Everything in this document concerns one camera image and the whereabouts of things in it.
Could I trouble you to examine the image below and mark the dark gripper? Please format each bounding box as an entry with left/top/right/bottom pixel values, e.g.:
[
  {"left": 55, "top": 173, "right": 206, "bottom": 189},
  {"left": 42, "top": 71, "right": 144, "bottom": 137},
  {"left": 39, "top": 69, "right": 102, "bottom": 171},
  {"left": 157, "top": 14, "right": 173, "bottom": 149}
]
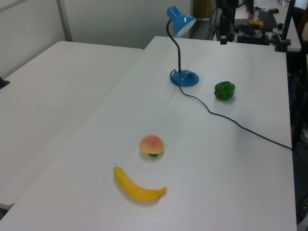
[{"left": 218, "top": 13, "right": 229, "bottom": 45}]

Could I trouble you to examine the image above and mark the black pole with clamp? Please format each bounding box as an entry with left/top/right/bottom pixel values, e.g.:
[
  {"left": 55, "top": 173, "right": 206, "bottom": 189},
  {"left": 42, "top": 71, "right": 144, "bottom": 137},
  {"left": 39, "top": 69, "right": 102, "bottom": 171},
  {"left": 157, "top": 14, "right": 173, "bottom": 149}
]
[{"left": 275, "top": 0, "right": 296, "bottom": 52}]

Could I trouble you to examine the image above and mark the blue desk lamp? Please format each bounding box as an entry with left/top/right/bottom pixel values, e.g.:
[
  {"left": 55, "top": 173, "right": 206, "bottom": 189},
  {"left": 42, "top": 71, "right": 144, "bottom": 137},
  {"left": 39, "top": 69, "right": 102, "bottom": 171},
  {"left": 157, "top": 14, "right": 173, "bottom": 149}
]
[{"left": 166, "top": 5, "right": 200, "bottom": 87}]

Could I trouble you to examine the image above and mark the green bell pepper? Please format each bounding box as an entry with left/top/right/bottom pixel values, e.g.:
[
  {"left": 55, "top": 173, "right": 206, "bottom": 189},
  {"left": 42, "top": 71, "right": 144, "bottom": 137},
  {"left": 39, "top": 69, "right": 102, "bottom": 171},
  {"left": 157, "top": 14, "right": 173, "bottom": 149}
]
[{"left": 214, "top": 81, "right": 236, "bottom": 101}]

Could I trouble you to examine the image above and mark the toy peach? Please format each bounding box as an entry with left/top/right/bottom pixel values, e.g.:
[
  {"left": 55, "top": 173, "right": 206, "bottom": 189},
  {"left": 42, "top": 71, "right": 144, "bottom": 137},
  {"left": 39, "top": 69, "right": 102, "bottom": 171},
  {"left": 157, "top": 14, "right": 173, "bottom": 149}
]
[{"left": 139, "top": 134, "right": 166, "bottom": 158}]

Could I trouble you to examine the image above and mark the black equipment rig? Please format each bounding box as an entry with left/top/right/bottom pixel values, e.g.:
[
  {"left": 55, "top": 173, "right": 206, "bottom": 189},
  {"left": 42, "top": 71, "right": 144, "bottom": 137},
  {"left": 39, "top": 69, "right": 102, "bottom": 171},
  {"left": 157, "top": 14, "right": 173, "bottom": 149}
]
[{"left": 235, "top": 23, "right": 275, "bottom": 45}]

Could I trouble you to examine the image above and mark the yellow toy banana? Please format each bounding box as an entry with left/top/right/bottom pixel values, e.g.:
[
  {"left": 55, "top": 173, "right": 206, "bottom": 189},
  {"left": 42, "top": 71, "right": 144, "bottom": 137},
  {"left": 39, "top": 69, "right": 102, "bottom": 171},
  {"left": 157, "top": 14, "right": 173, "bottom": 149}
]
[{"left": 113, "top": 166, "right": 167, "bottom": 202}]

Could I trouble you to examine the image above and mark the dark bracket at table edge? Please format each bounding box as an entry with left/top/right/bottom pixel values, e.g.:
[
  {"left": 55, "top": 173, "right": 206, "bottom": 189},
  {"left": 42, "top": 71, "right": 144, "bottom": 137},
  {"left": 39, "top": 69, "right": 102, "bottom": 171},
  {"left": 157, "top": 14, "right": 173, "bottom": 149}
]
[{"left": 0, "top": 76, "right": 11, "bottom": 90}]

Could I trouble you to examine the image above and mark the black keyboard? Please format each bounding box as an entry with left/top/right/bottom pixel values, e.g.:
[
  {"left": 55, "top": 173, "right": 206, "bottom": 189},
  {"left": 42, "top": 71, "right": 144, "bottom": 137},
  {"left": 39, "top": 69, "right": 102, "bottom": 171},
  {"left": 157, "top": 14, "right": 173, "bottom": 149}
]
[{"left": 257, "top": 11, "right": 277, "bottom": 29}]

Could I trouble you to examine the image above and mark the wooden panel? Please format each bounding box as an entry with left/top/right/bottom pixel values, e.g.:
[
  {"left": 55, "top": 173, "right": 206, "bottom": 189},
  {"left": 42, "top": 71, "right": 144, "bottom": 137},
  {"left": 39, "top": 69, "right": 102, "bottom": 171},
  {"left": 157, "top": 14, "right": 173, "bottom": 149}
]
[{"left": 194, "top": 0, "right": 211, "bottom": 21}]

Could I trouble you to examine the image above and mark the black lamp power cable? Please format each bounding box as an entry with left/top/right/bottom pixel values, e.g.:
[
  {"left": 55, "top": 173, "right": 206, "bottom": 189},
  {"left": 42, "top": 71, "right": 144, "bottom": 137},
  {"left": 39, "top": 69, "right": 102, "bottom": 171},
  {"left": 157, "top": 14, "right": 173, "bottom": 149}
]
[{"left": 169, "top": 69, "right": 293, "bottom": 151}]

